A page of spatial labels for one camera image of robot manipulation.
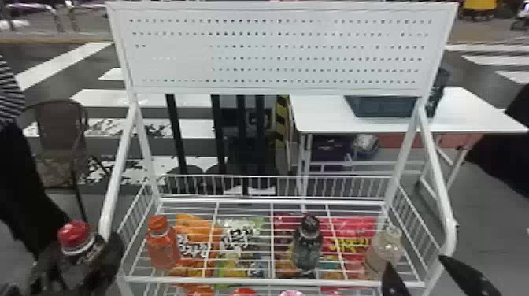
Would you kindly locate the orange snack packet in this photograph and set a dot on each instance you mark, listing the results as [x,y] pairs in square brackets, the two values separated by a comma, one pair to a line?
[194,229]

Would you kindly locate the white side table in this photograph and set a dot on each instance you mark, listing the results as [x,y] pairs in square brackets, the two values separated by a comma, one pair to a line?
[458,113]

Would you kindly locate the orange bottle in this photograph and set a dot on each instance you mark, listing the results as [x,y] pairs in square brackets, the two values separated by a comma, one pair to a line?
[162,248]

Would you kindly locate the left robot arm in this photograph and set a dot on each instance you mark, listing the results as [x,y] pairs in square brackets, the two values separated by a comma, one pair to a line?
[25,198]

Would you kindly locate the beige bottle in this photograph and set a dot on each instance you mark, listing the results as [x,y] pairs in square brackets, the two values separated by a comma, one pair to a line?
[382,252]

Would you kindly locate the dark bottle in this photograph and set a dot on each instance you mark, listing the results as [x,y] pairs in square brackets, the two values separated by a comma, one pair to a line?
[306,248]

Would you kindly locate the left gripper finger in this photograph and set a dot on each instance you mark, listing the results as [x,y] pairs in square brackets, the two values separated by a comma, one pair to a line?
[106,260]
[46,268]

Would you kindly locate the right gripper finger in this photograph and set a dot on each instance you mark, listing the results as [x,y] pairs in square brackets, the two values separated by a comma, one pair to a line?
[393,283]
[469,279]

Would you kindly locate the blue tray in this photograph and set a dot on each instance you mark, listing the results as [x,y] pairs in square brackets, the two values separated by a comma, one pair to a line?
[380,106]

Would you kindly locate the red snack packet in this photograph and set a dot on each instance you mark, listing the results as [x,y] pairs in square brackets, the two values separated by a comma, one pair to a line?
[353,231]

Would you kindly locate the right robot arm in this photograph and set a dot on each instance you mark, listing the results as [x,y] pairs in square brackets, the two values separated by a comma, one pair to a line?
[506,153]

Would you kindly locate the red cap bottle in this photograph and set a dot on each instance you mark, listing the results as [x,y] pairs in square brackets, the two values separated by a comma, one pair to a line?
[75,236]

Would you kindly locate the brown chair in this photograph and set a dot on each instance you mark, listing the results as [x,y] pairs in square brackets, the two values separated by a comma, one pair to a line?
[60,136]

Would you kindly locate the yellow black striped post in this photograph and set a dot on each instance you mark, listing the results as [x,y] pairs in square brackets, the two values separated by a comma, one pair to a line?
[282,118]

